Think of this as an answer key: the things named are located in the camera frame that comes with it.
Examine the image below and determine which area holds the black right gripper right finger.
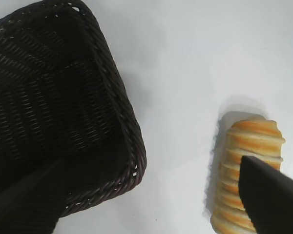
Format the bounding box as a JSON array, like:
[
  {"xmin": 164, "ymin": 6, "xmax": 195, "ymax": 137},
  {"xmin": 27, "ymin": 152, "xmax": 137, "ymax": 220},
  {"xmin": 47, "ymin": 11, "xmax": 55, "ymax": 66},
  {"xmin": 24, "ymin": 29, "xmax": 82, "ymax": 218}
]
[{"xmin": 237, "ymin": 155, "xmax": 293, "ymax": 234}]

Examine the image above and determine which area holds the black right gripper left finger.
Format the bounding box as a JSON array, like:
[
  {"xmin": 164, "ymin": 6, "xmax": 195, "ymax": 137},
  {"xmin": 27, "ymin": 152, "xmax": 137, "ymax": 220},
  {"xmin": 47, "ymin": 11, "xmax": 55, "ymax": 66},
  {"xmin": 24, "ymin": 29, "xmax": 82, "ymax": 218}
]
[{"xmin": 0, "ymin": 157, "xmax": 73, "ymax": 234}]

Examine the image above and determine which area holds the long striped bread loaf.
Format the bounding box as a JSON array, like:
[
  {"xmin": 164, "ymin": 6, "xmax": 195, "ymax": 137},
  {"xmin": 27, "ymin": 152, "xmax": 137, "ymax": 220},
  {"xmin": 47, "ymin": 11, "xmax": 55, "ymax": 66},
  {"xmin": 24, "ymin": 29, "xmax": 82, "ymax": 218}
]
[{"xmin": 209, "ymin": 116, "xmax": 286, "ymax": 234}]

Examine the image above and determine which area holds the dark brown wicker basket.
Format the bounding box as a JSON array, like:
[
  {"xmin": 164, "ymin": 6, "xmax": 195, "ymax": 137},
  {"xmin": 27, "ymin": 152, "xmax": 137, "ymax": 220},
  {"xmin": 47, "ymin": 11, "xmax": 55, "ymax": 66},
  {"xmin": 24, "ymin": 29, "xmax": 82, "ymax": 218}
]
[{"xmin": 0, "ymin": 0, "xmax": 147, "ymax": 221}]

